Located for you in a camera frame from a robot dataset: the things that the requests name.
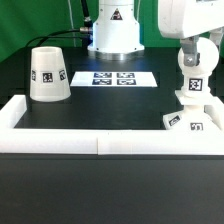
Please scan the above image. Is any white lamp bulb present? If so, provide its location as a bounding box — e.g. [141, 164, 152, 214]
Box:
[178, 37, 219, 98]

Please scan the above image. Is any black cable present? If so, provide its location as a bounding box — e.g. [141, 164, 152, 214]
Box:
[25, 26, 94, 48]

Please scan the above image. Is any white lamp base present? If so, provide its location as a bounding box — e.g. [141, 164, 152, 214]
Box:
[163, 90, 224, 132]

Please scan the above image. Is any white marker tag sheet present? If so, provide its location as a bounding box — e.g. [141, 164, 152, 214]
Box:
[70, 71, 157, 87]

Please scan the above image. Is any white lamp shade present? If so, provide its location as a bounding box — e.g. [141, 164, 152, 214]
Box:
[30, 46, 71, 102]

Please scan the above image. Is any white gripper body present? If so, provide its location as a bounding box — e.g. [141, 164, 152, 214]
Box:
[158, 0, 224, 39]

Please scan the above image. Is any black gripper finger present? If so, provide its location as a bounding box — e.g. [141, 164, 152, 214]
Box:
[209, 27, 224, 43]
[180, 35, 200, 67]

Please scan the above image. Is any white foam border frame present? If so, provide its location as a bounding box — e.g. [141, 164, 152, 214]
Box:
[0, 95, 224, 155]

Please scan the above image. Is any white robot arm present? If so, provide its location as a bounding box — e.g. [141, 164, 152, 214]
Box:
[88, 0, 224, 67]

